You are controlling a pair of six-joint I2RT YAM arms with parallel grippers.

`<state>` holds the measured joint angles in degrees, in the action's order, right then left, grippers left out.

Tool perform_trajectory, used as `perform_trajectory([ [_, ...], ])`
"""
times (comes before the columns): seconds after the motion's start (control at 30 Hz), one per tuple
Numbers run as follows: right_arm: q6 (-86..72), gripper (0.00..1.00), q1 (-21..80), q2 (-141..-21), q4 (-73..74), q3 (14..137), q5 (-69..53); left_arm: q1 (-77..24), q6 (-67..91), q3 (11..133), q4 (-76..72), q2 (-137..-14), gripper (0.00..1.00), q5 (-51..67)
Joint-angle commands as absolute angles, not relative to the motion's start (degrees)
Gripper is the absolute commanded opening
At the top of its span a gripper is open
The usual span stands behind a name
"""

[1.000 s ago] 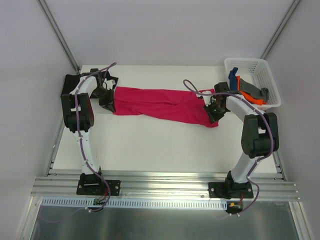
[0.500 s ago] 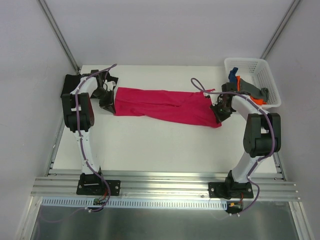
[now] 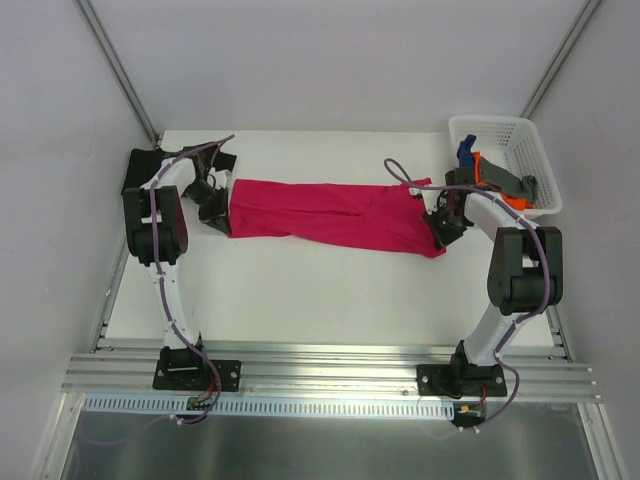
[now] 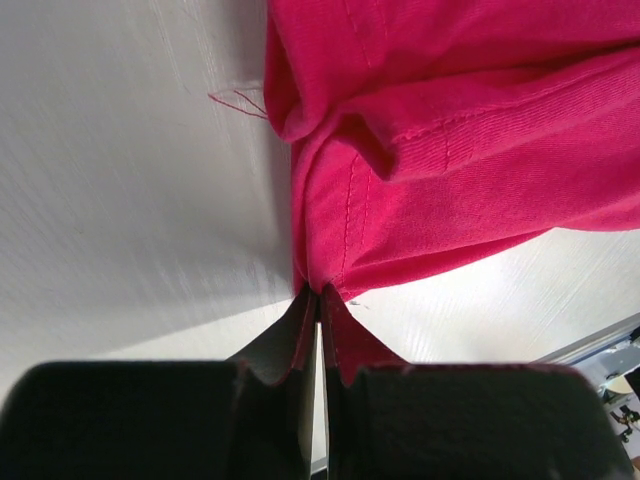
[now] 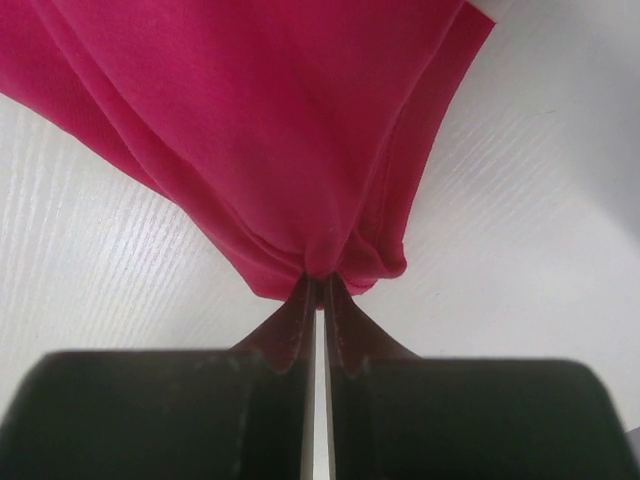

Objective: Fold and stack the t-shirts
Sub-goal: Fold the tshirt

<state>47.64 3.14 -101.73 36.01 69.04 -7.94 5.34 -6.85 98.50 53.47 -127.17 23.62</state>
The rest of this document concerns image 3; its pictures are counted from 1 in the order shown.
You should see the blue t shirt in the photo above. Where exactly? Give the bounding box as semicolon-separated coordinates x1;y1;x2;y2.
456;134;481;172

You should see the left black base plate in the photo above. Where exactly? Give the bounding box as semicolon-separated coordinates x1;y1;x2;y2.
152;357;242;392

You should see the left table edge rail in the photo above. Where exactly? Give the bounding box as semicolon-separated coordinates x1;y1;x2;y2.
89;241;129;353

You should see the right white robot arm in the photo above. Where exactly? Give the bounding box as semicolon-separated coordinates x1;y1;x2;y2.
424;167;563;395

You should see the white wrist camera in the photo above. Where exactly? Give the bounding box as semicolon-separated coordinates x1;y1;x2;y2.
211;170;233;190
409;187;440;212

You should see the pink t shirt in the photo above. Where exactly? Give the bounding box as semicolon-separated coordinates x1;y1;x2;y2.
230;179;446;258

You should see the aluminium mounting rail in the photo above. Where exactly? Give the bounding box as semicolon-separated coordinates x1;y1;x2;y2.
62;339;603;403

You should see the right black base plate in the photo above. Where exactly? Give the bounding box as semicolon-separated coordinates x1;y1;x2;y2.
416;364;507;399

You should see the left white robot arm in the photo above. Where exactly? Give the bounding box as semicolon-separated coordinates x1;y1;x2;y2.
121;138;236;388

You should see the white plastic basket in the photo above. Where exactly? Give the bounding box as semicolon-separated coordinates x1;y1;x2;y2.
448;115;563;219

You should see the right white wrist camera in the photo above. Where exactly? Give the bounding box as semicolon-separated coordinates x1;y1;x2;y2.
409;187;440;212

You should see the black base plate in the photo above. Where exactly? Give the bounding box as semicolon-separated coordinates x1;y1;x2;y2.
152;357;242;392
416;364;507;399

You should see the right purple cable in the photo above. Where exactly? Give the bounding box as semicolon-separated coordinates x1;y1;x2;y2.
383;158;557;435

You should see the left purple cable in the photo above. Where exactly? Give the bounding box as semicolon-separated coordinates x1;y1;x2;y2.
149;133;236;427

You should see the white slotted cable duct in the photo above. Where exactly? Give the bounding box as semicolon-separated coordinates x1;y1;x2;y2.
83;394;454;420

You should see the orange t shirt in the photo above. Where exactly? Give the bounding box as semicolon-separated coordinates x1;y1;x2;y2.
472;152;535;211

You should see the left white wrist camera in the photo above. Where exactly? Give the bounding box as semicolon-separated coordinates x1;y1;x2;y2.
211;170;233;190

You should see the black folded t shirt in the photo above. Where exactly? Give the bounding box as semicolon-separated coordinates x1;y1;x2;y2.
122;142;237;192

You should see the left corner aluminium profile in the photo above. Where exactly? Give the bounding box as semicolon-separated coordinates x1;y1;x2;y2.
73;0;161;146

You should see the corner aluminium profile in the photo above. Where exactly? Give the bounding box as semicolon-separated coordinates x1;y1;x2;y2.
520;0;606;120
73;0;161;146

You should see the grey t shirt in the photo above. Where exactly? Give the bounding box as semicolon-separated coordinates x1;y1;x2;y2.
478;157;538;207

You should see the purple cable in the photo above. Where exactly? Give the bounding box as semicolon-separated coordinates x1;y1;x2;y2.
149;133;236;427
383;158;557;435

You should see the right corner aluminium profile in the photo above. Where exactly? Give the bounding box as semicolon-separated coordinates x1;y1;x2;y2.
520;0;606;120

